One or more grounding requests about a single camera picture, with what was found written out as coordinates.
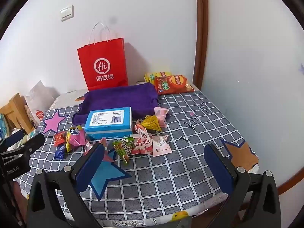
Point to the grey checkered bed sheet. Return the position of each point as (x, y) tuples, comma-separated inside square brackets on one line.
[(178, 171)]

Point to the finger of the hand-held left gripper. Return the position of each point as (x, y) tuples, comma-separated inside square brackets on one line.
[(29, 147), (13, 139)]

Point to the yellow triangular snack packet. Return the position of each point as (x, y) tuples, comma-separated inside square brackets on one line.
[(150, 122)]

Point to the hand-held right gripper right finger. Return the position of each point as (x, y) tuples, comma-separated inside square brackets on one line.
[(218, 168)]

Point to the green triangular snack packet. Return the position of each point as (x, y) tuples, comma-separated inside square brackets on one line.
[(123, 148)]

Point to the red paper bag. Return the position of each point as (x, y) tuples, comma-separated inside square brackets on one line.
[(102, 52)]

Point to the pink red snack packet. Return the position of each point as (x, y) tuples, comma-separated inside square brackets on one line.
[(141, 146)]

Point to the small blue candy packet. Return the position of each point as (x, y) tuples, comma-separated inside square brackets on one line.
[(59, 152)]

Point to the brown wooden baseboard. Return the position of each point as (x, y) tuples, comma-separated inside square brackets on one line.
[(292, 180)]

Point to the white plastic bag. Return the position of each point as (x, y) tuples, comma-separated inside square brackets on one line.
[(40, 95)]

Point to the light pink snack packet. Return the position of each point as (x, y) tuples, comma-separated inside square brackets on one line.
[(161, 114)]

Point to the pink triangular snack packet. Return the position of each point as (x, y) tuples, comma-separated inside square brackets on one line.
[(108, 155)]

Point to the pink white snack packet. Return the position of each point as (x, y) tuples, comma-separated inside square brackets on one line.
[(161, 144)]

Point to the brown wooden door frame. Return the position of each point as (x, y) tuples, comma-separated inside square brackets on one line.
[(201, 40)]

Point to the brown cardboard box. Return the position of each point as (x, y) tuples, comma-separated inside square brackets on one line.
[(14, 109)]

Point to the yellow chip bag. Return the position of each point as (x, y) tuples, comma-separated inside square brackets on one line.
[(149, 77)]

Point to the blue white box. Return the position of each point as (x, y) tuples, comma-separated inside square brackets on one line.
[(106, 121)]

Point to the magenta yellow snack packet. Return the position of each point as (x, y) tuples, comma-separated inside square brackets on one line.
[(74, 137)]

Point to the small red candy packet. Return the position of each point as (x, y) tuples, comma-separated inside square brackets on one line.
[(59, 139)]

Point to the orange chip bag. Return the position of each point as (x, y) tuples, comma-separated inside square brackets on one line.
[(175, 85)]

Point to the purple cloth tray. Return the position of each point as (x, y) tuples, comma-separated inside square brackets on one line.
[(123, 97)]

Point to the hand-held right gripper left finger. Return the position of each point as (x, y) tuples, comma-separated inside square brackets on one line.
[(90, 168)]

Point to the white light switch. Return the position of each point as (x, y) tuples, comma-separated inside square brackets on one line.
[(67, 13)]

